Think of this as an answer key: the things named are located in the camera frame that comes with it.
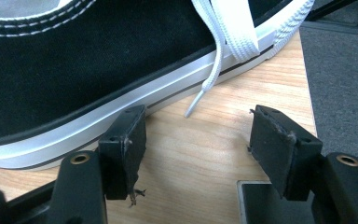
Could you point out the black white canvas sneaker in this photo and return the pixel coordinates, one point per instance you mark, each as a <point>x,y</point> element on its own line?
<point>74,62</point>

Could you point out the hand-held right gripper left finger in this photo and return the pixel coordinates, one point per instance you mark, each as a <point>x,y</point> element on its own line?
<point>122,155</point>

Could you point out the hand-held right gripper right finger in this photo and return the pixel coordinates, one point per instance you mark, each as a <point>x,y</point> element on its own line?
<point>279,155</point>

